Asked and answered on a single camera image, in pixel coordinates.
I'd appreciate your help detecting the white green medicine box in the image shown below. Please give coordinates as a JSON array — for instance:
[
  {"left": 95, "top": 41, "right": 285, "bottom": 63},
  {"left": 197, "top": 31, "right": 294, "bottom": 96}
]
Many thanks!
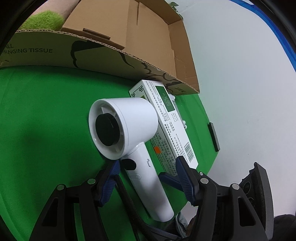
[{"left": 129, "top": 80, "right": 198, "bottom": 176}]

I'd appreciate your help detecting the white hair dryer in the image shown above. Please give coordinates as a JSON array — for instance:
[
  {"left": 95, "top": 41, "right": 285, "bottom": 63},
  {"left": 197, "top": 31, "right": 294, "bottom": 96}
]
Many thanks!
[{"left": 88, "top": 97, "right": 174, "bottom": 222}]

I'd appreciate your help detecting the white folding phone stand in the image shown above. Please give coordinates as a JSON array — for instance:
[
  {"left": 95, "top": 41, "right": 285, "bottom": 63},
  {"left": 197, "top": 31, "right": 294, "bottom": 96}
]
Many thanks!
[{"left": 169, "top": 93, "right": 187, "bottom": 129}]

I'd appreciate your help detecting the pink teal plush toy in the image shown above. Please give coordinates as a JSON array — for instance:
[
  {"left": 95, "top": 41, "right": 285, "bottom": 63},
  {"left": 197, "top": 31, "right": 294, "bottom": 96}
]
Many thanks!
[{"left": 18, "top": 0, "right": 82, "bottom": 31}]

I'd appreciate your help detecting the black object at table edge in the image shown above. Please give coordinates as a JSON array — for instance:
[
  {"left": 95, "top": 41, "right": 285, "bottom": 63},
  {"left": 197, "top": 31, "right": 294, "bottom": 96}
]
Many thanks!
[{"left": 208, "top": 122, "right": 220, "bottom": 152}]

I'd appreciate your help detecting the large open cardboard box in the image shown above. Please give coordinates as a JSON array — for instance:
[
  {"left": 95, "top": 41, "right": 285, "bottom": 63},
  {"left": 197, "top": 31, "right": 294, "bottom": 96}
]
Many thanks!
[{"left": 1, "top": 1, "right": 200, "bottom": 95}]

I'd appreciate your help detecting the right potted plant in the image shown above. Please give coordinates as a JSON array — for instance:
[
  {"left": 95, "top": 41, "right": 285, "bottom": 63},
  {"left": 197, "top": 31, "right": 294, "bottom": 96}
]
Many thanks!
[{"left": 169, "top": 1, "right": 183, "bottom": 20}]

